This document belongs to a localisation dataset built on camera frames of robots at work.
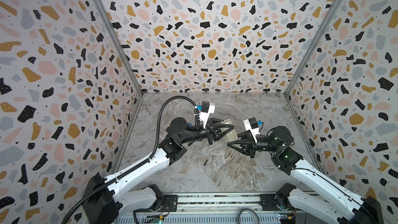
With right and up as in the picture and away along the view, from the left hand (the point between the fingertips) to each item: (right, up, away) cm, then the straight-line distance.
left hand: (232, 126), depth 55 cm
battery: (-10, -24, +32) cm, 42 cm away
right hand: (-1, -7, +5) cm, 9 cm away
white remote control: (0, -4, +3) cm, 5 cm away
